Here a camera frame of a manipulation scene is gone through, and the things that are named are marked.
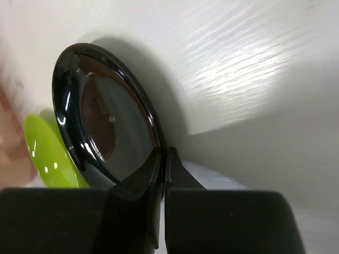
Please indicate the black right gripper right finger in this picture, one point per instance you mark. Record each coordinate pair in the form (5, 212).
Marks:
(198, 220)

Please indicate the green plastic plate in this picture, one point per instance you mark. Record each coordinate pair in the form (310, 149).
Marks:
(48, 152)

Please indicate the black plate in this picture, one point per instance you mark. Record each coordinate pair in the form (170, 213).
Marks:
(105, 118)

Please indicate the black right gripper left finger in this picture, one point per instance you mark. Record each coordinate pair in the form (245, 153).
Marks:
(120, 219)

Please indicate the pink drip tray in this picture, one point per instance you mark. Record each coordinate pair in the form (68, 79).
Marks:
(16, 165)

